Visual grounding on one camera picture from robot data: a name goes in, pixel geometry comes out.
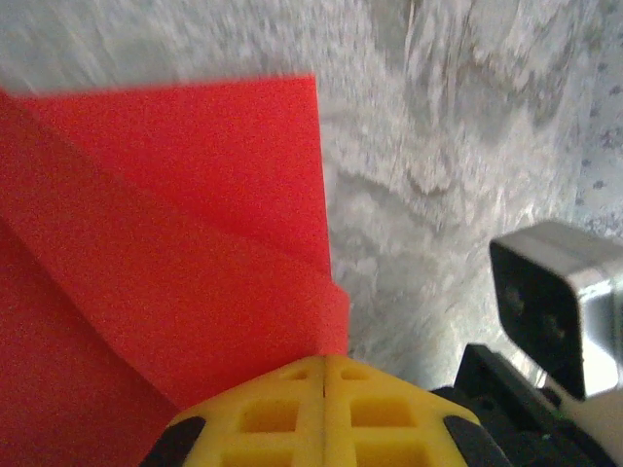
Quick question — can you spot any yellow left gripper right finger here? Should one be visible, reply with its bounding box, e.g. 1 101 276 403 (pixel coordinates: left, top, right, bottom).
324 355 512 467

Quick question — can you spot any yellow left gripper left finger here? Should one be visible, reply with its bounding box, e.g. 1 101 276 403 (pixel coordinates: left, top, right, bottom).
140 355 326 467

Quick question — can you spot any red square paper sheet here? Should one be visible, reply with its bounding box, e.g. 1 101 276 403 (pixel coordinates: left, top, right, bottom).
0 72 352 467

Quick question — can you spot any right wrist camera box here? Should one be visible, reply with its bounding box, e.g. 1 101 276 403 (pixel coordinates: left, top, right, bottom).
489 220 623 403

